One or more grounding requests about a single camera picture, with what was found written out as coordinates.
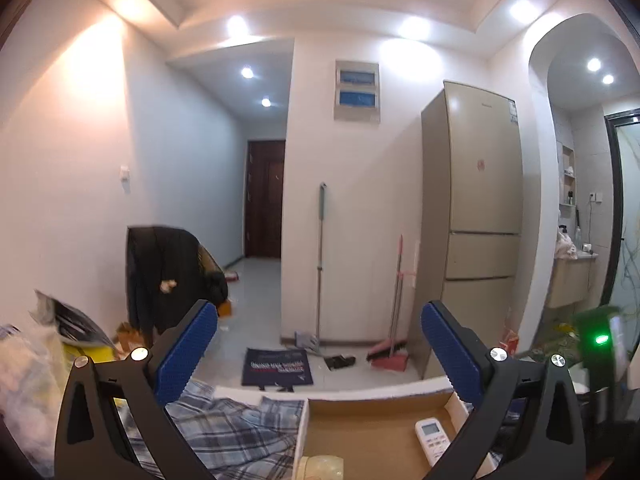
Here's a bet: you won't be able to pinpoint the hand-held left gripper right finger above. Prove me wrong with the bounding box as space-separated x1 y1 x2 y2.
420 300 588 480

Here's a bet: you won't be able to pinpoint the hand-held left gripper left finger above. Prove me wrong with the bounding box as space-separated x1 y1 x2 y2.
54 299 221 480

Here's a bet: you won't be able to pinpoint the printed cardboard box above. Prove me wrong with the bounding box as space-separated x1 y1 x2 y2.
292 390 501 480

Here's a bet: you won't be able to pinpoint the cardboard boxes on floor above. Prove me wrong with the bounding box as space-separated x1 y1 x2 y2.
116 322 151 357

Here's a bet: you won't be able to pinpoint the red dustpan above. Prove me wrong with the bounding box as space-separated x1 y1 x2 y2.
371 270 418 374

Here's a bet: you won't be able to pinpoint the beige vanity cabinet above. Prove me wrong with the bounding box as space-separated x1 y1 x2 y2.
545 252 598 310

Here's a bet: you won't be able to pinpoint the white remote control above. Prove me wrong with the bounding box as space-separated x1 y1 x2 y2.
415 417 458 466

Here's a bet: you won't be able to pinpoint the blue plaid blanket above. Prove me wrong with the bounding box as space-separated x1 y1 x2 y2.
117 377 306 480

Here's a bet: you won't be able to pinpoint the yellow plastic bag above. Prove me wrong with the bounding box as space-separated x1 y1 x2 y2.
62 342 120 367

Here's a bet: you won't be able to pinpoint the dark blue door mat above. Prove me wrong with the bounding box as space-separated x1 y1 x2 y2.
241 347 315 388

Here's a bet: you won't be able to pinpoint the brown patterned chair back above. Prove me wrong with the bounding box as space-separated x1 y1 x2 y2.
197 245 221 275

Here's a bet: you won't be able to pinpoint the chair with black jacket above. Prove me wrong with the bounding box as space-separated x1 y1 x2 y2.
125 226 231 336

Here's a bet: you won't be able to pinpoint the grey black plastic bag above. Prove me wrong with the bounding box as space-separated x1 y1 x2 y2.
32 290 118 351

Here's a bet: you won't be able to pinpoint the crumpled white cloth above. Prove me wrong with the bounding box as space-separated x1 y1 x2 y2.
556 232 581 260

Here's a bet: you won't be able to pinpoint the beige refrigerator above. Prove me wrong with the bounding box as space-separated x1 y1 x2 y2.
415 80 523 381

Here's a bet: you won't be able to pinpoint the black framed glass door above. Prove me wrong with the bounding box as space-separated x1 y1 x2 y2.
602 110 640 311

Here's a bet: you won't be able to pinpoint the white plastic bag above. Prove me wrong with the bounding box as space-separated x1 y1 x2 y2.
0 325 71 441

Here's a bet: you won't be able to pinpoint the dark brown door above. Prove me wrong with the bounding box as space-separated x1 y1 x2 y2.
244 140 286 260

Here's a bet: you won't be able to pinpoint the cream round container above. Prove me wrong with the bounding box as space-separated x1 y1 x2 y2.
297 455 346 480

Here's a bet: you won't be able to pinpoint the grey electrical panel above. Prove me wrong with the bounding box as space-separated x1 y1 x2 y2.
334 60 381 123

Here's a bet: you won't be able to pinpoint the metal handled mop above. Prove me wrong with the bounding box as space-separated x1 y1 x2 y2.
294 182 328 357

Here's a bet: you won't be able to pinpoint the wall niche shelf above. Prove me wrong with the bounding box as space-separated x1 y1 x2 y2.
560 145 577 206

